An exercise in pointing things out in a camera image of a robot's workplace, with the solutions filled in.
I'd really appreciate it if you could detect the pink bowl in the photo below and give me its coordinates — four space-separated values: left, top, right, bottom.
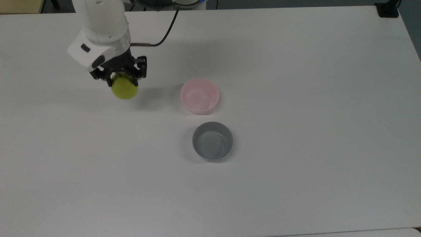
180 78 220 115

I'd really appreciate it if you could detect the green pear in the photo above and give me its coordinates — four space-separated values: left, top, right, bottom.
111 73 139 100

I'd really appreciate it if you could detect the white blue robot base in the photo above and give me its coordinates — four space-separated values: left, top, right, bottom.
174 0 207 8

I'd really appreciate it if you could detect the yellow wooden furniture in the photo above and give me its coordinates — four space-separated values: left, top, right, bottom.
0 0 46 14

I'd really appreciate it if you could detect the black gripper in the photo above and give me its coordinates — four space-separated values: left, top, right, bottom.
90 49 148 88

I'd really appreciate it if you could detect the grey bowl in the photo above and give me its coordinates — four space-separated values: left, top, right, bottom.
192 121 234 162

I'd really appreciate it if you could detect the black table clamp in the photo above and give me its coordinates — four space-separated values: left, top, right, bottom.
374 0 402 18

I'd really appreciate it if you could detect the dark gripper cable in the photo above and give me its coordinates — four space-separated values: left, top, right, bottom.
131 7 180 47

